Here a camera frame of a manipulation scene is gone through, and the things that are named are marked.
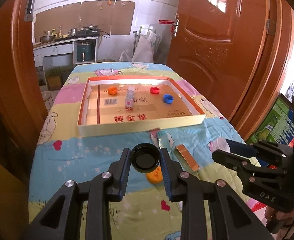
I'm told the white plastic sack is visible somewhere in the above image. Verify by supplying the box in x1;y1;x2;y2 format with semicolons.
118;33;162;63

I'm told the metal basin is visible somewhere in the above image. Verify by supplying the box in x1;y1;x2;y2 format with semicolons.
40;35;56;44

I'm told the dark green air fryer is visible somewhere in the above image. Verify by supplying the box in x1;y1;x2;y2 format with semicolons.
77;42;93;62

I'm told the black bottle cap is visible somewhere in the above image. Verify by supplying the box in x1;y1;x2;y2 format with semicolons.
130;143;160;174

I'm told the black gas stove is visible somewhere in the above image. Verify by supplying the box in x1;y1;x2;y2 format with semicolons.
77;25;100;37

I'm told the copper gold rectangular box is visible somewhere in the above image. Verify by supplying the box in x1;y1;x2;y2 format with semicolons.
175;144;200;172

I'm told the silver door handle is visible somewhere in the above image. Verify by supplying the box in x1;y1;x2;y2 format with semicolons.
171;18;180;37

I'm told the light blue rectangular box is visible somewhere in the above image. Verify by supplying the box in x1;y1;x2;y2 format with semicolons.
157;130;175;159

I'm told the red bottle cap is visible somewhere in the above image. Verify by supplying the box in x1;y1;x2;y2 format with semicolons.
150;87;160;94

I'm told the red carton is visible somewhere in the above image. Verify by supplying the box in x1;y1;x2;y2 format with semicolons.
246;198;266;212

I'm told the blue bottle cap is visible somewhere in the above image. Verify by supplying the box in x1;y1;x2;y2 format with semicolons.
163;94;174;104

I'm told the large orange bottle cap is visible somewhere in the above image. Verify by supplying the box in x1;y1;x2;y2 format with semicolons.
146;166;163;185

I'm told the small orange bottle cap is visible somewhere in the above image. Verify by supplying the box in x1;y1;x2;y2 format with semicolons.
107;87;118;95

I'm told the white bottle cap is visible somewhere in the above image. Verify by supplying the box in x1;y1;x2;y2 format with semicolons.
209;137;231;153

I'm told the green printed carton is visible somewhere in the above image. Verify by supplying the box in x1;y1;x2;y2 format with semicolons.
246;94;294;147

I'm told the shallow gold orange box lid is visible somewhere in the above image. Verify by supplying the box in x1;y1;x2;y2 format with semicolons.
78;75;206;137

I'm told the brown wooden door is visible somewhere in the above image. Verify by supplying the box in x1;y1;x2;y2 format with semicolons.
167;0;270;119

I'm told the white kitchen counter cabinet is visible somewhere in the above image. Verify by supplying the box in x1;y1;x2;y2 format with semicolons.
33;36;99;72

